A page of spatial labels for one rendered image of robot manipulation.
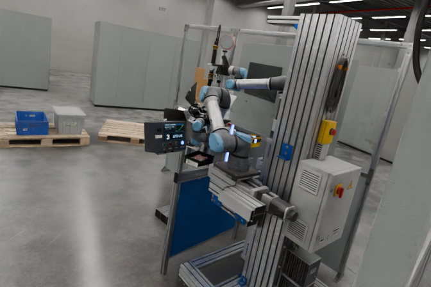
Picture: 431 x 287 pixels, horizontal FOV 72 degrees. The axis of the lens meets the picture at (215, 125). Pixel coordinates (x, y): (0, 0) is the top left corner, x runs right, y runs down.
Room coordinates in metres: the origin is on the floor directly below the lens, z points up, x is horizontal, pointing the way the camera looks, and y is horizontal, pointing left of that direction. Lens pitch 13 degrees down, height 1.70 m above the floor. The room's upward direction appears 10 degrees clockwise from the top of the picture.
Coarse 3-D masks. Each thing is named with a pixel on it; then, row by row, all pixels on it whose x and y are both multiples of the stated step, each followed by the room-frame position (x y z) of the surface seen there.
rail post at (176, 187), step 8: (176, 184) 1.97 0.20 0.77; (176, 192) 1.98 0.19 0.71; (176, 200) 1.99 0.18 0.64; (176, 208) 2.00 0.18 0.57; (168, 216) 2.00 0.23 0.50; (168, 224) 1.99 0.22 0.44; (168, 232) 1.98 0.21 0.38; (168, 240) 1.98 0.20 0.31; (168, 248) 1.98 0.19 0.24; (168, 256) 2.00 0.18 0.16; (160, 272) 1.99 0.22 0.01
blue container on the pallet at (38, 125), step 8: (16, 112) 4.36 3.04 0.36; (24, 112) 4.51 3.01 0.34; (32, 112) 4.57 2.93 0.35; (40, 112) 4.64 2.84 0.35; (16, 120) 4.09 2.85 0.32; (24, 120) 4.51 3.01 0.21; (32, 120) 4.57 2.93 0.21; (40, 120) 4.64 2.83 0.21; (48, 120) 4.23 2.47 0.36; (16, 128) 4.10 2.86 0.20; (24, 128) 4.03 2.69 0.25; (32, 128) 4.08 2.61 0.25; (40, 128) 4.15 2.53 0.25; (48, 128) 4.22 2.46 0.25
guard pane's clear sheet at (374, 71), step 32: (192, 32) 3.93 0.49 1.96; (224, 32) 3.57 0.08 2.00; (192, 64) 3.87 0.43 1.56; (256, 64) 3.22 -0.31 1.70; (288, 64) 2.97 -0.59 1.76; (352, 64) 2.57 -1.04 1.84; (384, 64) 2.41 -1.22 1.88; (256, 96) 3.16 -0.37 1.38; (352, 96) 2.53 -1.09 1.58; (384, 96) 2.37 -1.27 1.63; (256, 128) 3.11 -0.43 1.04; (352, 128) 2.48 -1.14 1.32; (352, 160) 2.43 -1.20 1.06
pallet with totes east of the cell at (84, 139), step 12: (0, 132) 3.99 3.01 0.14; (12, 132) 4.07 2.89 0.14; (84, 132) 4.65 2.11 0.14; (0, 144) 3.77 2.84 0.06; (24, 144) 4.00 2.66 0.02; (36, 144) 4.08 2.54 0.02; (48, 144) 4.12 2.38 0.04; (60, 144) 4.24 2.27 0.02; (72, 144) 4.33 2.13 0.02; (84, 144) 4.42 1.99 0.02
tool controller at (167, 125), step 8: (144, 128) 1.81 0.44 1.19; (152, 128) 1.76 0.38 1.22; (160, 128) 1.77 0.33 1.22; (168, 128) 1.83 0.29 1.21; (176, 128) 1.88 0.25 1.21; (184, 128) 1.93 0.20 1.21; (144, 136) 1.81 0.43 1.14; (152, 136) 1.75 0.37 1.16; (160, 136) 1.78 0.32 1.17; (176, 136) 1.87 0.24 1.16; (184, 136) 1.92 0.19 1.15; (144, 144) 1.80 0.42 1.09; (152, 144) 1.75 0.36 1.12; (160, 144) 1.77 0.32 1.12; (168, 144) 1.81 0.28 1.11; (184, 144) 1.91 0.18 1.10
